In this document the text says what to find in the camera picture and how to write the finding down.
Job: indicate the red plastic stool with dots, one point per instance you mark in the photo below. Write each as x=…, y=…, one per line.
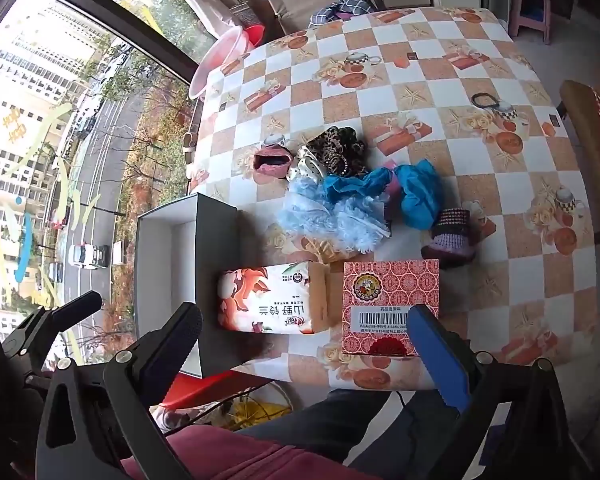
x=190, y=390

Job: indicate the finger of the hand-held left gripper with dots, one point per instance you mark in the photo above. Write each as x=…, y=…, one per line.
x=25, y=332
x=82, y=305

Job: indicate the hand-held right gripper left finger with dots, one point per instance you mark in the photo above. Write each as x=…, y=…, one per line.
x=177, y=340

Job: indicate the floral tissue box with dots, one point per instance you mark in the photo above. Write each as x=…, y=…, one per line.
x=270, y=300

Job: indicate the grey cardboard box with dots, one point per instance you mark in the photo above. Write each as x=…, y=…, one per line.
x=215, y=240

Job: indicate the purple pink knit scrunchie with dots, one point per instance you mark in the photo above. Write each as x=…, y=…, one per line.
x=450, y=240

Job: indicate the white polka dot scrunchie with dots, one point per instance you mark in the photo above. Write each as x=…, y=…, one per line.
x=305, y=165

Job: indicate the large window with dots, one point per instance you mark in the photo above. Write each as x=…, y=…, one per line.
x=55, y=135

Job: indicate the leopard print scrunchie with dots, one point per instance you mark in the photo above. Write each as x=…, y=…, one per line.
x=337, y=150

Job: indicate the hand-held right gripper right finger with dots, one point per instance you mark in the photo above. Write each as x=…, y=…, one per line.
x=437, y=355

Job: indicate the pink plastic basin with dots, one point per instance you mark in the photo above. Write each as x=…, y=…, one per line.
x=220, y=60

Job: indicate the pink plastic stool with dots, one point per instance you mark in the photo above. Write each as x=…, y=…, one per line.
x=532, y=5

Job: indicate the light blue fluffy scrunchie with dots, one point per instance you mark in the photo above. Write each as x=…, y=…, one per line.
x=330, y=220

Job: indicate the dark checked cloth bag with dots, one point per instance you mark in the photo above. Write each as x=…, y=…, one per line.
x=345, y=7

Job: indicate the wooden chair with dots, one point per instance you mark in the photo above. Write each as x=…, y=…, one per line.
x=580, y=130

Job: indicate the red plastic basin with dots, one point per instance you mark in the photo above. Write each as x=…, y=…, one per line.
x=255, y=35

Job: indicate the person's maroon sweater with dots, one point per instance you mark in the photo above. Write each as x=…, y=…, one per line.
x=240, y=455

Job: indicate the person's dark pants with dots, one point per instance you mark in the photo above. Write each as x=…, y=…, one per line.
x=360, y=425

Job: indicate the checkered floral tablecloth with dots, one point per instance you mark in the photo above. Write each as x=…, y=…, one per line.
x=430, y=90

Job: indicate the red patterned flat box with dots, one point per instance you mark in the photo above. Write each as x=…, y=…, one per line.
x=390, y=290

